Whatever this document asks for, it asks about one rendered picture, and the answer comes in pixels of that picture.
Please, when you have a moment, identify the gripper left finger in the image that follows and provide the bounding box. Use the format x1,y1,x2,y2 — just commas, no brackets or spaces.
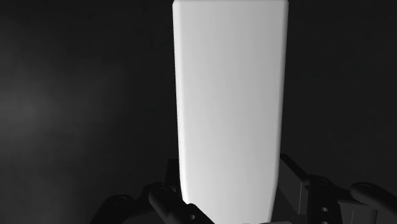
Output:
90,158,216,224

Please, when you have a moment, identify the white rounded block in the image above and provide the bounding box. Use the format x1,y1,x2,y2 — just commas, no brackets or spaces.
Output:
172,0,289,224

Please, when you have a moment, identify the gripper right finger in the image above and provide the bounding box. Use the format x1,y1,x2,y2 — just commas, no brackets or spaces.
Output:
272,153,397,224

